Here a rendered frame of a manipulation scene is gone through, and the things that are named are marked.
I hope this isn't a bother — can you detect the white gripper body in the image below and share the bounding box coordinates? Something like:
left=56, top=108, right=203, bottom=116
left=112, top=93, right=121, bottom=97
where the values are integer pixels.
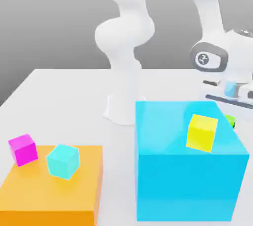
left=198, top=89, right=253, bottom=121

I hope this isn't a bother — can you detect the large orange box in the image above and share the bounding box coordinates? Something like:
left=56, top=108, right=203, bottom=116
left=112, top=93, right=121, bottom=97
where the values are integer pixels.
left=0, top=145, right=104, bottom=226

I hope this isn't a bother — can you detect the small magenta cube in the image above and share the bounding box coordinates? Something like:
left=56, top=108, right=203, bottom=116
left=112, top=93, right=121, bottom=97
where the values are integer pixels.
left=8, top=134, right=39, bottom=167

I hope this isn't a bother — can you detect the small cyan cube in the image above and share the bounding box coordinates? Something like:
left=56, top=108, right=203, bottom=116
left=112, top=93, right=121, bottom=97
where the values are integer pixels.
left=45, top=144, right=81, bottom=181

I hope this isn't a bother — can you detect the large blue box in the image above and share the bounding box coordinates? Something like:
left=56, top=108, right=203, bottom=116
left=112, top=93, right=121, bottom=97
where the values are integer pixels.
left=135, top=100, right=250, bottom=222

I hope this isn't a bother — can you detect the small yellow cube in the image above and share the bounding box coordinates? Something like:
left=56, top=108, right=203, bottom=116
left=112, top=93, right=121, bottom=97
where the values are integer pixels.
left=185, top=114, right=219, bottom=153

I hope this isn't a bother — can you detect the small green cube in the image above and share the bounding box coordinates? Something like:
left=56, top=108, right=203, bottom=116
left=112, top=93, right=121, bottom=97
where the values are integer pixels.
left=224, top=114, right=237, bottom=130

